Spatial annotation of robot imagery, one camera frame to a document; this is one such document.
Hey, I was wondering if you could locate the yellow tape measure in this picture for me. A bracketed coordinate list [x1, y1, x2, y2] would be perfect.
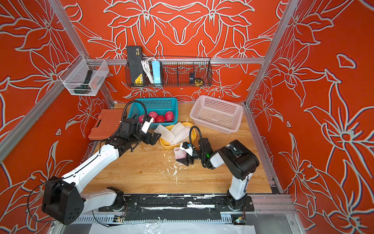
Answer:
[194, 79, 204, 87]

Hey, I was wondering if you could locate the black wire wall basket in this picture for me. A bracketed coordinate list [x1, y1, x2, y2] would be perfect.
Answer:
[125, 56, 213, 88]

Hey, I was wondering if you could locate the red apple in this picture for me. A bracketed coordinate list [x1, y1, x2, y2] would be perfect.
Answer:
[164, 111, 174, 122]
[148, 111, 158, 119]

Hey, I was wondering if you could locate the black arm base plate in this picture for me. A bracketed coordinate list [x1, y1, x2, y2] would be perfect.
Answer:
[98, 194, 254, 212]

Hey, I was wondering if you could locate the white coiled cable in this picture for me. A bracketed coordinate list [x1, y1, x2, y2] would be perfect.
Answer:
[141, 58, 156, 84]

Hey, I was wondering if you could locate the dark green tool handle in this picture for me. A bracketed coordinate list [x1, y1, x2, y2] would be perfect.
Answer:
[74, 70, 93, 94]

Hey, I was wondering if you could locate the clear acrylic wall box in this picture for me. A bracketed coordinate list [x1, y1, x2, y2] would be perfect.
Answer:
[58, 54, 110, 96]

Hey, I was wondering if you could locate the pink plastic basket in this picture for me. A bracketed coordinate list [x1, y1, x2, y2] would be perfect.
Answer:
[190, 96, 243, 135]

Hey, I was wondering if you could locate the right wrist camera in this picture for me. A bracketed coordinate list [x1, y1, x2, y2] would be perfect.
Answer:
[179, 141, 193, 157]

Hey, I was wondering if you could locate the teal plastic basket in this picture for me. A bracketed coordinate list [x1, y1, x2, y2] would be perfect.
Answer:
[128, 97, 178, 129]

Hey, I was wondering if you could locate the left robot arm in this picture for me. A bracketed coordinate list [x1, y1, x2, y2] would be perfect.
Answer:
[41, 100, 161, 225]

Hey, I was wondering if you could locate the orange tool case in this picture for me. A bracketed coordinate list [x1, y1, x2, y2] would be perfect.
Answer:
[88, 109, 123, 140]

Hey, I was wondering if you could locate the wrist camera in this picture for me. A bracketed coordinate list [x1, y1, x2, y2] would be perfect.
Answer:
[141, 116, 154, 134]
[179, 141, 193, 157]

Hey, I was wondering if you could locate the black rectangular device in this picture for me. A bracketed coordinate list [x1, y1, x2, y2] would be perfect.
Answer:
[127, 46, 145, 87]

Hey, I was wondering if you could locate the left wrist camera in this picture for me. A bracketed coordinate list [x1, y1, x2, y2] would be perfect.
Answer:
[141, 116, 154, 134]

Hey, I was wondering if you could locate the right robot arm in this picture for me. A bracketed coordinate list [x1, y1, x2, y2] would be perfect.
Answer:
[176, 126, 260, 211]

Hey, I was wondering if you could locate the light blue power bank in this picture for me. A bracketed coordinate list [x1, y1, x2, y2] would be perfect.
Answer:
[152, 60, 162, 86]

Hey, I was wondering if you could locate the white foam net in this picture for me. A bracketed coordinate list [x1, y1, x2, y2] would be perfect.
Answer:
[171, 126, 191, 145]
[154, 124, 175, 144]
[170, 122, 185, 137]

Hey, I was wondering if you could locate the yellow plastic tray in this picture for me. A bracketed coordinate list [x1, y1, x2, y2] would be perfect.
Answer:
[160, 122, 193, 150]

